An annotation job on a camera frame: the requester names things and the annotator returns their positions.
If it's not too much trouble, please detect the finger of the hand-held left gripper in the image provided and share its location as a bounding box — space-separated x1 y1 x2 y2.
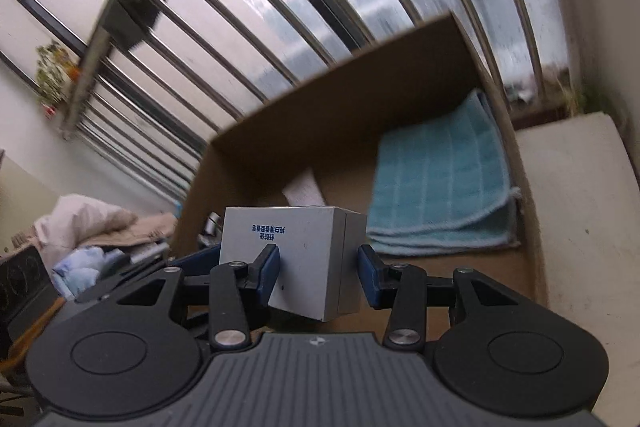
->
170 244 222 278

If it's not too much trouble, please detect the white paper sheet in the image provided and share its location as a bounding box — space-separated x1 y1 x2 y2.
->
281 167 326 208

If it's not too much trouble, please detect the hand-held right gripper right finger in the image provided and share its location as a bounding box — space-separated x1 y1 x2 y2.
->
356 245 551 351

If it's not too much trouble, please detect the blue printed bedding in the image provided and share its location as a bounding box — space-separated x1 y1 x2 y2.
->
50 246 131 303

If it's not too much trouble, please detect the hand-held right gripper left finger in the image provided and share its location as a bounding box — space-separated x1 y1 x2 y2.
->
75 244 282 350

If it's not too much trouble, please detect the white rectangular box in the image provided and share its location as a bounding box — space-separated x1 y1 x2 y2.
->
219 205 368 323

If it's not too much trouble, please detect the brown cardboard box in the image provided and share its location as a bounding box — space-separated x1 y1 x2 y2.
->
170 11 551 343

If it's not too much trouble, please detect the blue checked cloth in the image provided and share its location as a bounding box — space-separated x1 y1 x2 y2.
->
366 89 522 256

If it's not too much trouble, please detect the black appliance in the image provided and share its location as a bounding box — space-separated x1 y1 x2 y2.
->
0 247 56 343

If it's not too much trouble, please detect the beige plastic cabinet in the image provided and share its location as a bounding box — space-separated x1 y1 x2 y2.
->
515 112 640 427

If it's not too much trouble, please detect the colourful wall decoration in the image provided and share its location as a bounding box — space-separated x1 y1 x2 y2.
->
35 43 81 112

